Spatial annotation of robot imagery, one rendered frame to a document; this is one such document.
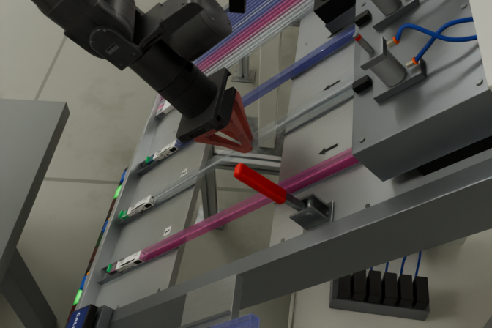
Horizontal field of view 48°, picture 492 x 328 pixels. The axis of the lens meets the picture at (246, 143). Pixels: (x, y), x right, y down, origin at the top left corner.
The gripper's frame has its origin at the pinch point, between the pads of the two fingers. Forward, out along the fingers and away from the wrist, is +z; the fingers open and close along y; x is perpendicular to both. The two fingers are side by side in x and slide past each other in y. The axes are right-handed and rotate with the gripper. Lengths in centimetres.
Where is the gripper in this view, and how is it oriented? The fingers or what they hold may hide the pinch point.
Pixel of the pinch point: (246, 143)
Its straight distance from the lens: 76.2
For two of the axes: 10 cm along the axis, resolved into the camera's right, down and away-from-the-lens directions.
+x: -7.6, 3.6, 5.4
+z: 6.3, 5.9, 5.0
